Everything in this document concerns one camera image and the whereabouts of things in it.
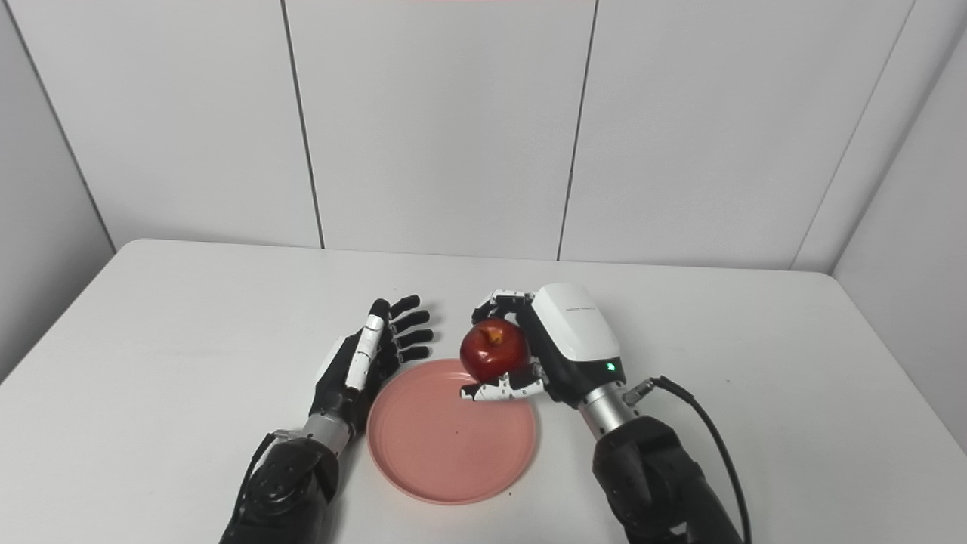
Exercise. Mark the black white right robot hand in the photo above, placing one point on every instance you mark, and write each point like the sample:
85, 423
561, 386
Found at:
574, 340

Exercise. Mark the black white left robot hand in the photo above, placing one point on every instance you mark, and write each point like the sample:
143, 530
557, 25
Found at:
363, 363

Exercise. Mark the red apple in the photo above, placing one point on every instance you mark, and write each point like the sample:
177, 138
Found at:
495, 351

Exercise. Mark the pink round plate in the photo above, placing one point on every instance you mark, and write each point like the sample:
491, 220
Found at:
453, 446

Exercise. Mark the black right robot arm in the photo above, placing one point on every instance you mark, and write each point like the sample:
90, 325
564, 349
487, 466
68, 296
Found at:
650, 483

